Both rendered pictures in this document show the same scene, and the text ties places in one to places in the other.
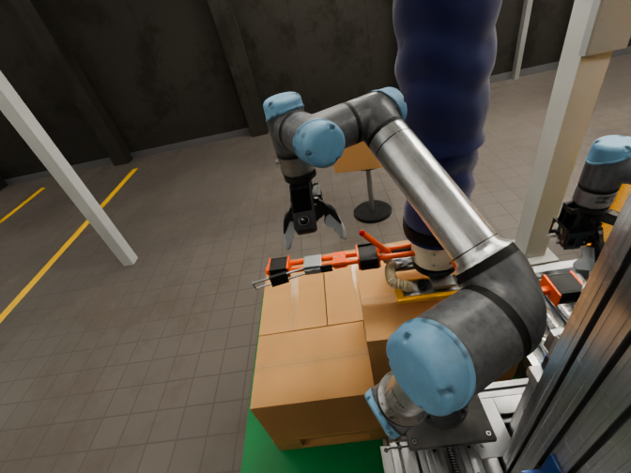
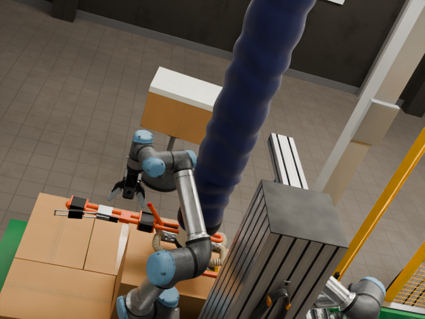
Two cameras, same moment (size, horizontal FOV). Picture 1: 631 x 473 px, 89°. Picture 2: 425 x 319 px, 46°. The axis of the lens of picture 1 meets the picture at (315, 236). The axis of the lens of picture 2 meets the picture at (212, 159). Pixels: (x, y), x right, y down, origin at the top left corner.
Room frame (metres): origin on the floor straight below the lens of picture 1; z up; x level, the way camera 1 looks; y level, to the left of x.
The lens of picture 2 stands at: (-0.97, 0.29, 2.91)
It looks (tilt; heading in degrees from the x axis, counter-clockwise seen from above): 33 degrees down; 340
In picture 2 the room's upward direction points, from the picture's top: 21 degrees clockwise
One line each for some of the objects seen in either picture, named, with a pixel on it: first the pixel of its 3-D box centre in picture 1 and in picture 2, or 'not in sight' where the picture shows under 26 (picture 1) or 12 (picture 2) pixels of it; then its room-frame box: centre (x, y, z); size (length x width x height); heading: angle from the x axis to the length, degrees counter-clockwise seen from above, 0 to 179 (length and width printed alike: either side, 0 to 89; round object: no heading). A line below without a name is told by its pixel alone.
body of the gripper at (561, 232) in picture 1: (579, 222); not in sight; (0.55, -0.65, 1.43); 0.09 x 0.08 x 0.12; 81
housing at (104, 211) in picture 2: (313, 265); (104, 212); (0.93, 0.04, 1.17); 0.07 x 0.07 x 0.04; 81
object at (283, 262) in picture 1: (280, 267); (78, 205); (0.95, 0.17, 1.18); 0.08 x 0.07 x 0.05; 81
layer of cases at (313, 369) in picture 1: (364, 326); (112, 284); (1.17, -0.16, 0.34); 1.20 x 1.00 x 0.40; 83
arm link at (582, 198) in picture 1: (594, 195); not in sight; (0.55, -0.66, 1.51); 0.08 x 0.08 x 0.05
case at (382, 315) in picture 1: (430, 319); (171, 288); (0.84, -0.42, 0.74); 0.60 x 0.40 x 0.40; 82
